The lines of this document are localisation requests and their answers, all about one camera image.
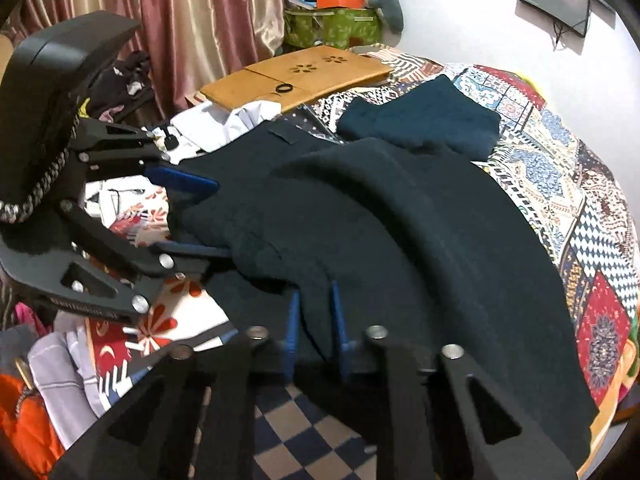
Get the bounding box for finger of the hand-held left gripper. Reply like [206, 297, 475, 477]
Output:
[10, 199, 232, 322]
[74, 116, 221, 207]

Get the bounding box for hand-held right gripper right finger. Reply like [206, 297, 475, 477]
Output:
[329, 281, 579, 480]

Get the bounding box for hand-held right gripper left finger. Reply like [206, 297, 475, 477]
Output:
[50, 291, 302, 480]

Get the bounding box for dark pants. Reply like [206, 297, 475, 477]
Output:
[170, 122, 601, 467]

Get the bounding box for pile of dark clothes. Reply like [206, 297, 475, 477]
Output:
[87, 50, 157, 122]

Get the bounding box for white shirt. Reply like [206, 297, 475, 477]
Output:
[170, 100, 283, 154]

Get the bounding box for wooden lap desk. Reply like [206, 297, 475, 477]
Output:
[200, 45, 396, 113]

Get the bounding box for pink satin curtain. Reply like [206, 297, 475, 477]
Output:
[20, 0, 287, 112]

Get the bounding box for white checked cloth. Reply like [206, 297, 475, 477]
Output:
[27, 327, 108, 451]

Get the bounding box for green patterned box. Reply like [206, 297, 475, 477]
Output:
[284, 6, 383, 54]

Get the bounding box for folded dark teal garment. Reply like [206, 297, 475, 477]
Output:
[336, 74, 502, 162]

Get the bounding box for orange cloth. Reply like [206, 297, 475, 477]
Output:
[0, 372, 66, 477]

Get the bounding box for patterned patchwork blanket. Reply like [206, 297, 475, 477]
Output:
[85, 47, 640, 480]

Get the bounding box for braided wrist cord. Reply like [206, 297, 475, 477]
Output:
[0, 105, 84, 224]

